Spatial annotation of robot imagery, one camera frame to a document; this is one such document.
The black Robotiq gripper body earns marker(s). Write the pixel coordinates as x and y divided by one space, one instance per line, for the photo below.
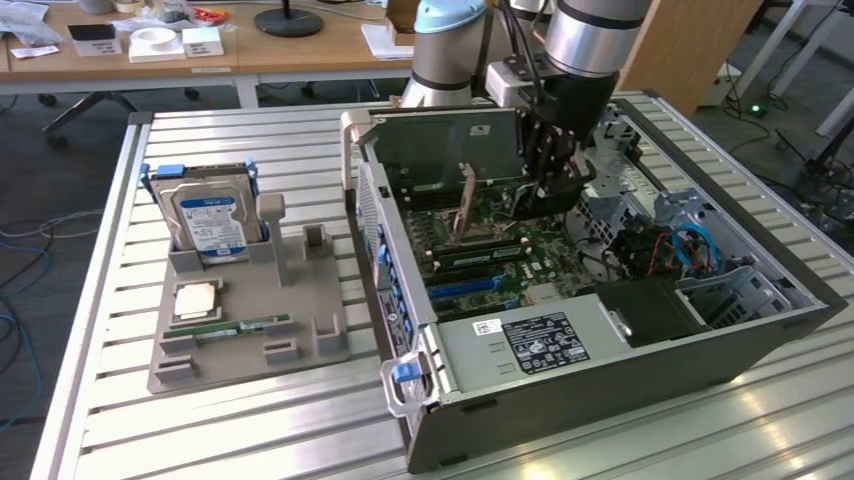
577 100

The black graphics card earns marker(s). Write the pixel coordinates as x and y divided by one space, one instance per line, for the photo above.
467 200

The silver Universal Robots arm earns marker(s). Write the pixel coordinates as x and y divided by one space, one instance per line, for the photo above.
587 40

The silver metal disk bay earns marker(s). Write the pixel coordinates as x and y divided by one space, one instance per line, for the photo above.
734 300
621 200

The CPU socket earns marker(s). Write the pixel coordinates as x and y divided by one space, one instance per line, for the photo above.
486 231

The black power connector bundle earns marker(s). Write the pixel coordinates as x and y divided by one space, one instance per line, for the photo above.
630 250

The wooden cabinet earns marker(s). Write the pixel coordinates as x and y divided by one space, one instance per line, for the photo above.
701 50

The white control box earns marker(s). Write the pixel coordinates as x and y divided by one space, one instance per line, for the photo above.
729 90

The silver chipset heat sink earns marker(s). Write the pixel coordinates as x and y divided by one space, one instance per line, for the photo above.
543 294

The black device with green light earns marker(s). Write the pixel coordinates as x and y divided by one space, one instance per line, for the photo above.
757 110

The blue expansion slot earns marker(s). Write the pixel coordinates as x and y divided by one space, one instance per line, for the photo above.
461 289

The blue card retention latch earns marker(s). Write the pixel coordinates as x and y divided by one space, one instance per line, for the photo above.
391 280
382 247

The stack of white papers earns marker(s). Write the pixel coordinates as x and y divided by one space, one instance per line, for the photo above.
383 45

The black plastic fan shroud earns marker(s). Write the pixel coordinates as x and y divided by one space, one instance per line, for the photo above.
650 312

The light wooden office desk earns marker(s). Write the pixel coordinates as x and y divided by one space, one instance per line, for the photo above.
334 55
100 67

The silver power supply unit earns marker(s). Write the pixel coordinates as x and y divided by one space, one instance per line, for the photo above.
467 350

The black round lamp base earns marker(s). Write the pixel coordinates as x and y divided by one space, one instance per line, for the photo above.
287 25

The open dark grey PC case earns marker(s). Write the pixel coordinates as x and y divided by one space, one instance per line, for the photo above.
601 400

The hard disk with blue caddy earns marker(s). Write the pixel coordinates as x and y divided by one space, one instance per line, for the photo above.
207 220

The white labelled box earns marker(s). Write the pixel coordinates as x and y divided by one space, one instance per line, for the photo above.
200 35

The small red item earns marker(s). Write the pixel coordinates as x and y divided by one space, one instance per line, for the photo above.
207 17

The flat white box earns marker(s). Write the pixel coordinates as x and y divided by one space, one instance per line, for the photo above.
174 56

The silver CPU chip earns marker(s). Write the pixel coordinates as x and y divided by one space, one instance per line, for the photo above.
194 302

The dark plastic bag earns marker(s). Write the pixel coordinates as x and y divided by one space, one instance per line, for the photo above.
170 15

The white tape roll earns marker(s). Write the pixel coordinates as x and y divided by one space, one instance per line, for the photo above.
152 46

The grey plastic parts rack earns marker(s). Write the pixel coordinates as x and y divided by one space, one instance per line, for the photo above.
227 360

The beige tape roll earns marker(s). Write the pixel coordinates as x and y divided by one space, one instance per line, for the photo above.
127 6

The black chair base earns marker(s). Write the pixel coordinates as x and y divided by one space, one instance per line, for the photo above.
80 107

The white box with black top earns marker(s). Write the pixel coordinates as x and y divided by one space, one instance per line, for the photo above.
94 32

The grey cup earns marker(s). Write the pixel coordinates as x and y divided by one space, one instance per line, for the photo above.
96 6

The white card with red print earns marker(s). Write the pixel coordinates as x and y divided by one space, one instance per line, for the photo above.
34 51

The clear plastic bag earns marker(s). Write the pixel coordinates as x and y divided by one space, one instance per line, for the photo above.
23 25

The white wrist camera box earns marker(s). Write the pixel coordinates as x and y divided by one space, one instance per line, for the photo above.
507 85

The white table frame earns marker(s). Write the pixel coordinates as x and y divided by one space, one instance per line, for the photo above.
774 30

